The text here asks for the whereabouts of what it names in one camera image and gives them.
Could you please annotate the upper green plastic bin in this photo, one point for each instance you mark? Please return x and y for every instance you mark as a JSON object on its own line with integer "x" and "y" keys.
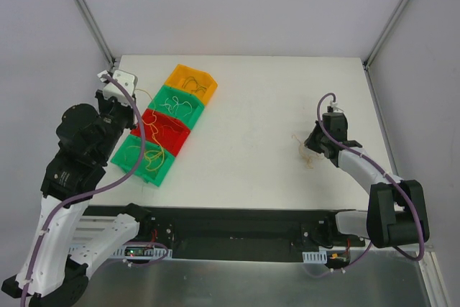
{"x": 178, "y": 105}

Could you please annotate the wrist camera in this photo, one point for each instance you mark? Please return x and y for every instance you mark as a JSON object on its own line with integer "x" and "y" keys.
{"x": 126, "y": 80}
{"x": 333, "y": 107}

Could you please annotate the left aluminium frame post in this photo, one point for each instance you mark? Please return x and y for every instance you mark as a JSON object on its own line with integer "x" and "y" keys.
{"x": 98, "y": 36}

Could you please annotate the aluminium frame post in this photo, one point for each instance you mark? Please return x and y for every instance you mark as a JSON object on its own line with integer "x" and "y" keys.
{"x": 390, "y": 25}
{"x": 98, "y": 36}

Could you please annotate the orange plastic bin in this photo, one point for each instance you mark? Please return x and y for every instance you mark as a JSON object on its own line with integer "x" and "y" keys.
{"x": 195, "y": 82}

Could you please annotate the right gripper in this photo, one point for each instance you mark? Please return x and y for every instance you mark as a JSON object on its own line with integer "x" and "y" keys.
{"x": 317, "y": 140}

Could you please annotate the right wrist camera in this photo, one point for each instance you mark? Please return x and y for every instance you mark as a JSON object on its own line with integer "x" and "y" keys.
{"x": 333, "y": 107}

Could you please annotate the right white cable duct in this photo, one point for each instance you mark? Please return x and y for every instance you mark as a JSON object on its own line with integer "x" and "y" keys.
{"x": 320, "y": 257}

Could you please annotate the right aluminium frame post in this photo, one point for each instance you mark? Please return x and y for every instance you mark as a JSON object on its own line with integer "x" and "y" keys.
{"x": 390, "y": 25}

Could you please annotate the red plastic bin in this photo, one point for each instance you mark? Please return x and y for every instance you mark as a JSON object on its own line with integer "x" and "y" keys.
{"x": 165, "y": 131}

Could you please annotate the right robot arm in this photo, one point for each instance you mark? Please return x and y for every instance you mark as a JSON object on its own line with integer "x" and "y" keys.
{"x": 396, "y": 214}

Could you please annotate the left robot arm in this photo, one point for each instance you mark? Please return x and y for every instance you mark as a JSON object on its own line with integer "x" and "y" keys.
{"x": 51, "y": 276}

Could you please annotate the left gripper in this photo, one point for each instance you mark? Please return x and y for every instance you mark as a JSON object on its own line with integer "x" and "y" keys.
{"x": 117, "y": 106}

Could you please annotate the white cable duct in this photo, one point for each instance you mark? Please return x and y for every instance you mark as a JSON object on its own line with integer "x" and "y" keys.
{"x": 320, "y": 257}
{"x": 140, "y": 252}

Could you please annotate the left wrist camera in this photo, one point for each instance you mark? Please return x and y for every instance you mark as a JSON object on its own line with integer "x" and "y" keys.
{"x": 126, "y": 80}

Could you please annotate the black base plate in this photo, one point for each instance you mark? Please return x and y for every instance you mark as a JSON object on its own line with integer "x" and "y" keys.
{"x": 255, "y": 235}

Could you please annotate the left white cable duct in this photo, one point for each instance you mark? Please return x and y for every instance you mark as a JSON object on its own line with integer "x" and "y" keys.
{"x": 140, "y": 252}

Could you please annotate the green plastic bin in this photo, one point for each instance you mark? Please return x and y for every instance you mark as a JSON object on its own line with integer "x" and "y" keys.
{"x": 178, "y": 105}
{"x": 155, "y": 164}

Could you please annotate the lower green plastic bin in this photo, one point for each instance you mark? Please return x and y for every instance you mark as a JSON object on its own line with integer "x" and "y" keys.
{"x": 155, "y": 164}

